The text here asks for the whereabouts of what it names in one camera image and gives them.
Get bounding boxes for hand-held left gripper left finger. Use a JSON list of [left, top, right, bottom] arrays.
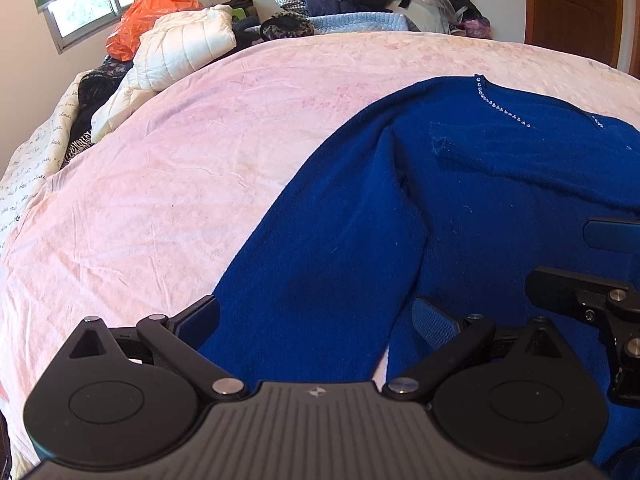
[[68, 295, 247, 402]]

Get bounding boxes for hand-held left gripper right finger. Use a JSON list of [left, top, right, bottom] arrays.
[[385, 298, 571, 403]]

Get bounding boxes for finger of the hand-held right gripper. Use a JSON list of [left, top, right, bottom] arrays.
[[525, 267, 640, 407], [583, 217, 640, 252]]

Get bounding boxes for blue knit sweater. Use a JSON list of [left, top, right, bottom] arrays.
[[197, 75, 640, 480]]

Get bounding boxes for black patterned clothes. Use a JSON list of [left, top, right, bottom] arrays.
[[60, 55, 133, 166]]

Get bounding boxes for pink bed sheet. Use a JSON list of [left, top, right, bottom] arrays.
[[0, 30, 640, 471]]

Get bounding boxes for brown wooden door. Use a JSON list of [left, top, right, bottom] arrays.
[[525, 0, 626, 68]]

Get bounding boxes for white script print quilt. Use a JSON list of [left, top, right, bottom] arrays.
[[0, 71, 86, 241]]

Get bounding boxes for purple bag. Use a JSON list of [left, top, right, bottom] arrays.
[[460, 16, 493, 40]]

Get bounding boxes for white puffer jacket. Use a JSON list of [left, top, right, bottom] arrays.
[[90, 4, 237, 143]]

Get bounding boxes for clear plastic bag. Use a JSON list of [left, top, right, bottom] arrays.
[[385, 0, 458, 33]]

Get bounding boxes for dark mottled garment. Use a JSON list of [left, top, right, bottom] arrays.
[[260, 14, 316, 41]]

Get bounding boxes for light blue knitted garment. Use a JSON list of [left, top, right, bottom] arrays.
[[305, 10, 421, 37]]

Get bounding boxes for green and black garment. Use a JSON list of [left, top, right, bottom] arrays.
[[222, 0, 258, 23]]

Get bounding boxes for orange plastic bag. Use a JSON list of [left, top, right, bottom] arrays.
[[105, 0, 203, 61]]

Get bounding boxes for window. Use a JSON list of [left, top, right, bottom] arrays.
[[44, 0, 173, 55]]

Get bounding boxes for navy padded jacket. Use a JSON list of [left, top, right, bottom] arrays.
[[292, 0, 361, 17]]

